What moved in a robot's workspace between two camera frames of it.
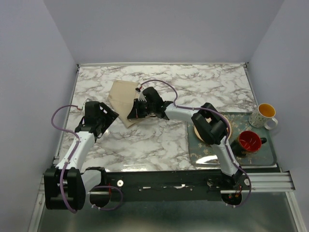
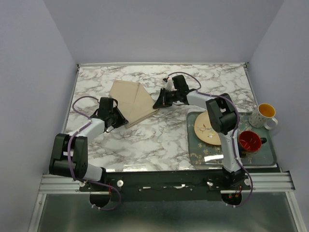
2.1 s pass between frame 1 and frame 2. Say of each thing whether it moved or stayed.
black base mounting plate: stayed
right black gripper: moved
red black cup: stayed
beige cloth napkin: stayed
